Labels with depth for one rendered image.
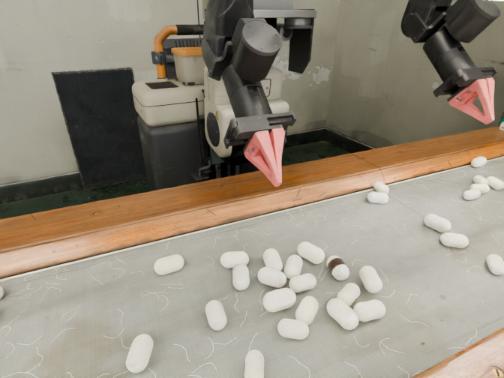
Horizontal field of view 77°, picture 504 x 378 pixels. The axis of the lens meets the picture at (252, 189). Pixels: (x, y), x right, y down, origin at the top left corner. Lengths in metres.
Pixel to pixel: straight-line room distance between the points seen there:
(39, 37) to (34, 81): 0.24
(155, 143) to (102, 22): 1.21
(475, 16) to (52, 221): 0.77
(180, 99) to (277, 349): 0.95
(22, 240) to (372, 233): 0.49
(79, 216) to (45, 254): 0.07
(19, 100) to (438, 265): 2.20
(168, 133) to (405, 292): 0.94
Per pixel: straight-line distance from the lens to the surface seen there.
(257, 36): 0.47
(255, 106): 0.48
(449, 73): 0.76
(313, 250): 0.42
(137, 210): 0.52
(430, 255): 0.50
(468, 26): 0.75
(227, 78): 0.53
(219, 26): 0.53
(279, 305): 0.36
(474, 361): 0.36
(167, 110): 1.16
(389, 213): 0.57
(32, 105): 2.31
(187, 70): 1.21
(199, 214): 0.50
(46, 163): 2.41
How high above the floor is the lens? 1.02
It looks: 28 degrees down
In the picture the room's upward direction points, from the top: straight up
